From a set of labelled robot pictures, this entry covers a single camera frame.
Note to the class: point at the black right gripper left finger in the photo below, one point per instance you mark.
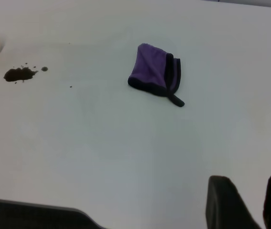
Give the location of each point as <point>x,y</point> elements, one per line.
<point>223,205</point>

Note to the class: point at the small round coffee droplet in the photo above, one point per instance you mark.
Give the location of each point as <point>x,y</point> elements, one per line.
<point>44,69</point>

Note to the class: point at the dark coffee spill puddle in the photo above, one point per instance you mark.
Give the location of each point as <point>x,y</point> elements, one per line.
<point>18,74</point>

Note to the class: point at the purple cloth with black trim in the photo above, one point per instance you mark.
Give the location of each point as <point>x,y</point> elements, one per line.
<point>147,66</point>

